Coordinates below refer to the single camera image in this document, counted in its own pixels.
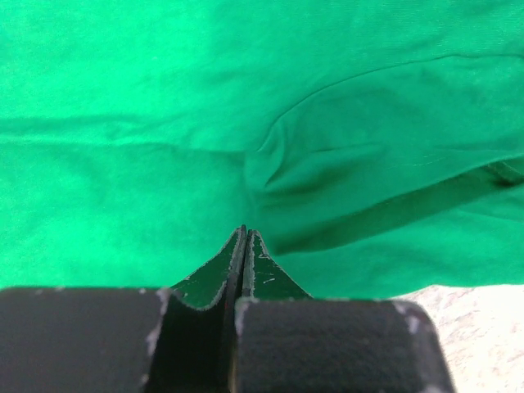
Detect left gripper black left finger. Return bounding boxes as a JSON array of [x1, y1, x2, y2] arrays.
[[1, 227, 247, 392]]

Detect green t shirt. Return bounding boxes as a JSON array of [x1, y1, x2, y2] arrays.
[[1, 1, 523, 298]]

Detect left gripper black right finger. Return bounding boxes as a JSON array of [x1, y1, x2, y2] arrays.
[[235, 231, 455, 392]]

